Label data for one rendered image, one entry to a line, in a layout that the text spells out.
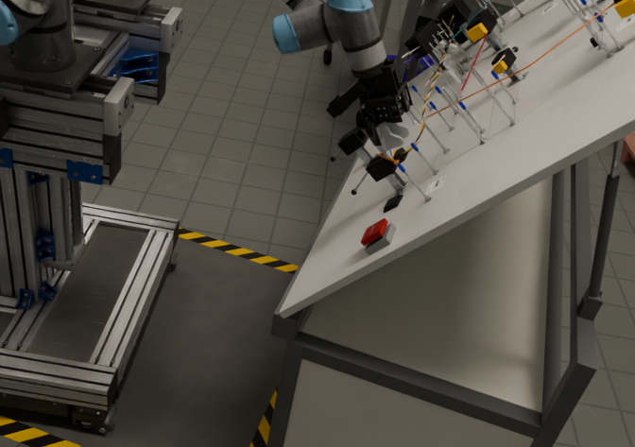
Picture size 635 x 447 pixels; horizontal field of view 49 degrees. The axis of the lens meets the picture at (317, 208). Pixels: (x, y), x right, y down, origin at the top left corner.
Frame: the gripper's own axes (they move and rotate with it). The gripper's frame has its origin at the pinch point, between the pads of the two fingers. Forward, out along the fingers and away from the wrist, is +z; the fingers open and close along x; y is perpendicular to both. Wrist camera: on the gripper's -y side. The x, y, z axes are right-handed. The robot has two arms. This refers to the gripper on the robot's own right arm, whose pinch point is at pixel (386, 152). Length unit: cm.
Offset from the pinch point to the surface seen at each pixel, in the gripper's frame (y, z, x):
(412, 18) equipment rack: -27, 7, 98
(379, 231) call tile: 3.1, 6.6, -18.2
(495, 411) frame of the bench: 18, 51, -23
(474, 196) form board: 22.2, 1.4, -15.0
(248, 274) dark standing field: -109, 88, 60
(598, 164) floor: -3, 168, 254
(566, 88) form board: 35.0, -4.6, 11.6
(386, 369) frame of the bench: -3.1, 40.0, -23.7
